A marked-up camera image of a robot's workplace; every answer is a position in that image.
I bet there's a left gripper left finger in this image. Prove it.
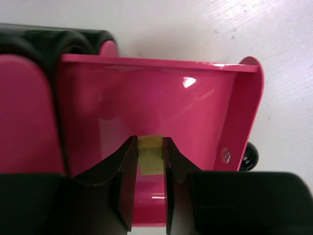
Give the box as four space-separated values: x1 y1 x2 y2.
0 136 137 235

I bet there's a black pink drawer unit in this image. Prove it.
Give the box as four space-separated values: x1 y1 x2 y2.
0 24 264 226

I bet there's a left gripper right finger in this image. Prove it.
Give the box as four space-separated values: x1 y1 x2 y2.
163 138 313 235

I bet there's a yellow eraser cube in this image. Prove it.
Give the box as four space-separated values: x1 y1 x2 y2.
137 135 164 176

